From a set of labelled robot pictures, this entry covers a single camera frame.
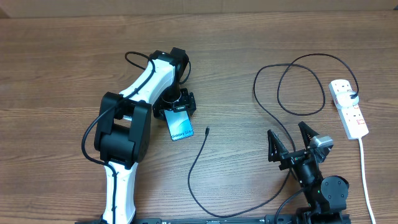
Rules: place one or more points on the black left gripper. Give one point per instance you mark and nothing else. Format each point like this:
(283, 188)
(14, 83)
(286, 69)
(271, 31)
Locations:
(188, 100)

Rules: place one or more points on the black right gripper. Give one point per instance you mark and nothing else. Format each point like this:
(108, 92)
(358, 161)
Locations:
(280, 152)

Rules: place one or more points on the blue Galaxy smartphone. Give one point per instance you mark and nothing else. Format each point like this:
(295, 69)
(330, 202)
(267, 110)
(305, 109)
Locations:
(179, 125)

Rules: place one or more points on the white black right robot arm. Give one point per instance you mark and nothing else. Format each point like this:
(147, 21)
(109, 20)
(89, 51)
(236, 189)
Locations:
(326, 196)

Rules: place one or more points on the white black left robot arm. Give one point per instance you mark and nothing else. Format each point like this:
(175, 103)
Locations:
(122, 128)

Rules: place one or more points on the white charger plug adapter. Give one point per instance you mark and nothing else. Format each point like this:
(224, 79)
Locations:
(346, 99)

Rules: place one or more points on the white power strip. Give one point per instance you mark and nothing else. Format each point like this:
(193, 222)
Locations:
(352, 117)

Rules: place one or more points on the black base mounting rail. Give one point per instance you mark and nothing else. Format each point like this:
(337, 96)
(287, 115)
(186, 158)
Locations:
(217, 220)

